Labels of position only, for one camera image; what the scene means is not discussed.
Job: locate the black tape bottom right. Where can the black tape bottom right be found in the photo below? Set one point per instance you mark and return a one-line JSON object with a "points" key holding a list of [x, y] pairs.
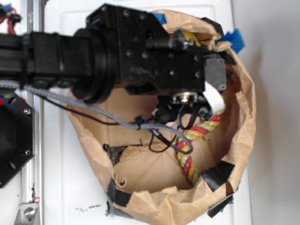
{"points": [[219, 206]]}

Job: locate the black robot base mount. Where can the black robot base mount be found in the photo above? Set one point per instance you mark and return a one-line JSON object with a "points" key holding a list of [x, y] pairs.
{"points": [[16, 136]]}

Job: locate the metal corner bracket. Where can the metal corner bracket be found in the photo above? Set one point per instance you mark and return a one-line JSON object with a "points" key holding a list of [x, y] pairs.
{"points": [[28, 214]]}

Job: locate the black tape inside bag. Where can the black tape inside bag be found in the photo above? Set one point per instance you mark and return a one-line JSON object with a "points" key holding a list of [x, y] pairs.
{"points": [[114, 153]]}

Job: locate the blue tape top edge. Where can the blue tape top edge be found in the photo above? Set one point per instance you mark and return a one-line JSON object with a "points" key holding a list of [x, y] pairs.
{"points": [[161, 18]]}

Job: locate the black tape bottom left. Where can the black tape bottom left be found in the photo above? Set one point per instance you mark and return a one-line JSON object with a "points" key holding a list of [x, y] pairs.
{"points": [[117, 196]]}

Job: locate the blue tape edge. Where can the blue tape edge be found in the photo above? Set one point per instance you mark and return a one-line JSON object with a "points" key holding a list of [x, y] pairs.
{"points": [[236, 39], [161, 18]]}

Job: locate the brown paper bag bin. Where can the brown paper bag bin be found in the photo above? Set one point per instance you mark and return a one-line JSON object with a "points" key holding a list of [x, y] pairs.
{"points": [[167, 187]]}

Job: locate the black tape lower right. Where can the black tape lower right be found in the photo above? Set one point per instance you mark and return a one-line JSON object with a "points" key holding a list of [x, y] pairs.
{"points": [[218, 175]]}

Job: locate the aluminium extrusion rail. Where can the aluminium extrusion rail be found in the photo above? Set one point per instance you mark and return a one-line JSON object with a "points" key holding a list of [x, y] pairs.
{"points": [[33, 14]]}

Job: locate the blue tape right edge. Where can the blue tape right edge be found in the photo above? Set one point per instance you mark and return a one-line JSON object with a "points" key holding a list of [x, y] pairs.
{"points": [[236, 39]]}

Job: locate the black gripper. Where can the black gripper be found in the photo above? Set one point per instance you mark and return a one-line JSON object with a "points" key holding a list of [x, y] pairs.
{"points": [[134, 51]]}

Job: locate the yellow cloth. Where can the yellow cloth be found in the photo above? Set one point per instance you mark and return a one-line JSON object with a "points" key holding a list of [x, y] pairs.
{"points": [[189, 36]]}

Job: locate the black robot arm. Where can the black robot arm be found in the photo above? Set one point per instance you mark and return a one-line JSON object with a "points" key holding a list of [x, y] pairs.
{"points": [[52, 60]]}

